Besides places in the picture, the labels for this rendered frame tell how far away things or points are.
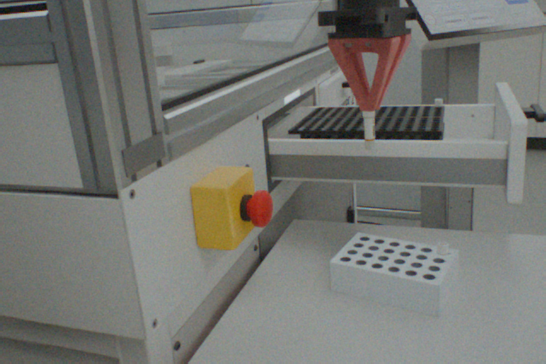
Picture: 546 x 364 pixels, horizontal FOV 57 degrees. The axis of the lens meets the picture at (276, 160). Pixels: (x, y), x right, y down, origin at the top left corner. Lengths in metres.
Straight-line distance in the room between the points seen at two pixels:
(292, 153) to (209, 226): 0.24
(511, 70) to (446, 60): 2.07
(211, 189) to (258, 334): 0.16
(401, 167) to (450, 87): 1.04
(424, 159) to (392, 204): 1.97
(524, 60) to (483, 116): 2.83
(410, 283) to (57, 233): 0.35
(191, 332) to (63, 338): 0.13
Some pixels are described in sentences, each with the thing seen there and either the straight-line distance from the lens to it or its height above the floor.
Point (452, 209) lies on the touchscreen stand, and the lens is 1.86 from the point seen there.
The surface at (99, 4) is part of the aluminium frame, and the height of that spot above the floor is 1.09.
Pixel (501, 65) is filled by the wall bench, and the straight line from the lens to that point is 3.75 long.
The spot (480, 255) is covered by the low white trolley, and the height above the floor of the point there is 0.76.
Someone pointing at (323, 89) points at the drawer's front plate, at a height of 0.92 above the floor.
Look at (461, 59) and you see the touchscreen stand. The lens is 1.75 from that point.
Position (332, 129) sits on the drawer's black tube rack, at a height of 0.90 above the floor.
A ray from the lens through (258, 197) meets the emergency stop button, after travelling 0.52.
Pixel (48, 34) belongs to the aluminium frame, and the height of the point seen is 1.07.
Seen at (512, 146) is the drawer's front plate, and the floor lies 0.90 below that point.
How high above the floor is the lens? 1.08
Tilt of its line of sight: 17 degrees down
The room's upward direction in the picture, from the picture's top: 5 degrees counter-clockwise
